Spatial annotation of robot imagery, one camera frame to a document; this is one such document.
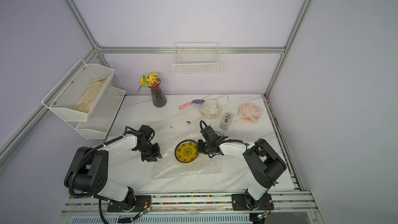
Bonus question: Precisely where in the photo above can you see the grey tape dispenser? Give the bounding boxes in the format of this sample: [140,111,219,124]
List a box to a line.
[220,112,233,130]

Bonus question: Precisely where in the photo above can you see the yellow flower bouquet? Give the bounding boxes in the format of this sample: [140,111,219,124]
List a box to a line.
[136,72,161,94]

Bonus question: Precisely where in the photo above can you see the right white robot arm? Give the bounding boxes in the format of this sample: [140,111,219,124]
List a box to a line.
[197,120,287,204]

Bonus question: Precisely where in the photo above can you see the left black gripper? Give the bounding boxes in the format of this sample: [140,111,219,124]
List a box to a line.
[136,142,162,163]

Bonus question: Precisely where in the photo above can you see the white mesh upper shelf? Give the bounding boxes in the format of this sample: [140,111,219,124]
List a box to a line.
[41,60,114,122]

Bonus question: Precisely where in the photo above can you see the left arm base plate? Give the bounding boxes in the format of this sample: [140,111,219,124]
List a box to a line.
[107,195,152,213]

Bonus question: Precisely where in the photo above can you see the orange plate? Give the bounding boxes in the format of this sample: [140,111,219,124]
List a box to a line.
[238,103,262,122]

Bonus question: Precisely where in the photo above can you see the clear bubble wrap sheet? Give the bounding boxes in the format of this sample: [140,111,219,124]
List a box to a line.
[237,102,263,124]
[197,99,223,120]

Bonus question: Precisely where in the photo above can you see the white mesh shelf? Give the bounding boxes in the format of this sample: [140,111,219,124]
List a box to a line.
[41,60,114,122]
[75,86,125,140]

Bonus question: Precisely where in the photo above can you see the dark yellow patterned plate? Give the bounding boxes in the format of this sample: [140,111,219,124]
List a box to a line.
[174,140,199,163]

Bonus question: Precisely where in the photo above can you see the beige folded cloth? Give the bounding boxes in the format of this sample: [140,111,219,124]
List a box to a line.
[72,76,109,114]

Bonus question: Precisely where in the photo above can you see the left black corrugated cable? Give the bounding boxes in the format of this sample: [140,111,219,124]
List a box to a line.
[67,125,147,224]

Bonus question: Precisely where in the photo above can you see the dark glass vase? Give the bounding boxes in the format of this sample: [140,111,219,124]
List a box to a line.
[149,85,167,107]

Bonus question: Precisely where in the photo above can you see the cream yellow plate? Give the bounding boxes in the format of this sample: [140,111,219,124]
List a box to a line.
[200,101,221,118]

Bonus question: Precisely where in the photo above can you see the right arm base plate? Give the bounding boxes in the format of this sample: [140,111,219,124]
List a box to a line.
[231,192,274,211]

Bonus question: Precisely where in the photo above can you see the aluminium mounting rail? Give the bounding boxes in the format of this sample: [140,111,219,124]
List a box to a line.
[61,191,319,216]

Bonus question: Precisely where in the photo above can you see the pink purple scoop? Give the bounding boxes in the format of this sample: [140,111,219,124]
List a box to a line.
[179,99,205,110]

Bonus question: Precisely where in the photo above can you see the white wire wall basket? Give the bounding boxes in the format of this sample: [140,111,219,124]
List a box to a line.
[172,42,219,76]

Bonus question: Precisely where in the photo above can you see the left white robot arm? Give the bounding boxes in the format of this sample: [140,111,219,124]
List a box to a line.
[64,125,162,204]

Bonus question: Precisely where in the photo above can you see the white mesh lower shelf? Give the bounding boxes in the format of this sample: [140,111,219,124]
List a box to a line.
[75,86,125,140]

